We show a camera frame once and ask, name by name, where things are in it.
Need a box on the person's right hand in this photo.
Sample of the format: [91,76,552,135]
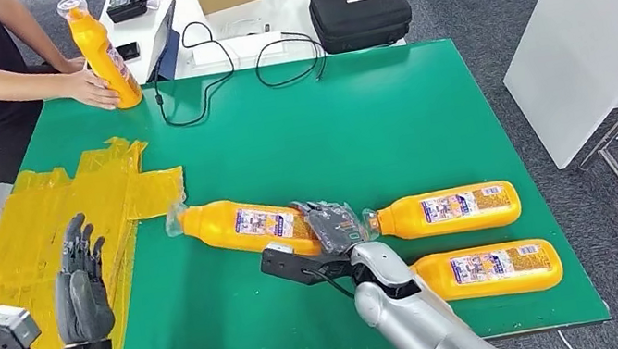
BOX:
[61,62,124,118]

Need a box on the black looped cable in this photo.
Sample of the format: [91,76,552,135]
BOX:
[249,24,331,92]

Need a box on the orange detergent bottle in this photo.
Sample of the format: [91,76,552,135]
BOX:
[358,176,525,250]
[55,0,146,118]
[408,233,568,312]
[161,181,327,280]

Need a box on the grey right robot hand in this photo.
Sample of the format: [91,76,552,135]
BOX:
[289,191,374,263]

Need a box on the dark blue tablet case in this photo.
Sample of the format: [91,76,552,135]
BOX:
[134,0,189,86]

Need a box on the black carrying case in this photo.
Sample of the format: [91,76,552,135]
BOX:
[308,0,418,58]

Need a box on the black tablet cable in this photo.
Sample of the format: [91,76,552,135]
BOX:
[144,16,243,131]

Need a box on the yellow taped plastic sheet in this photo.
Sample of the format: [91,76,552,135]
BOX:
[0,126,212,349]

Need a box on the green table mat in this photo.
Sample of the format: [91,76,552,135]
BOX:
[7,17,612,349]

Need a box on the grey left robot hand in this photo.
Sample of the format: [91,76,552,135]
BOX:
[41,209,122,349]

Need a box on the person's left hand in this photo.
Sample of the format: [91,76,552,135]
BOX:
[55,55,91,78]

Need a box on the black phone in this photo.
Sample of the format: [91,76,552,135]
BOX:
[114,40,142,63]

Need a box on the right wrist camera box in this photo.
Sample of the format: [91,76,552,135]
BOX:
[256,230,357,296]

